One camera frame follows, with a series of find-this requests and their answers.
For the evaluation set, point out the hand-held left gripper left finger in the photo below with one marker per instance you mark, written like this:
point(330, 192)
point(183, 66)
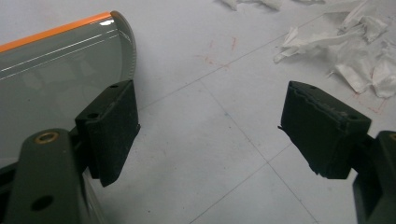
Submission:
point(109, 133)

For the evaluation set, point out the pile of white paper scraps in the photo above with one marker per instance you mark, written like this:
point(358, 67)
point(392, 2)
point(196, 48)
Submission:
point(358, 53)

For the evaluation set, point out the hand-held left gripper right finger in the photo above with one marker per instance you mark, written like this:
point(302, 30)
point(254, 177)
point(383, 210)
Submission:
point(320, 137)

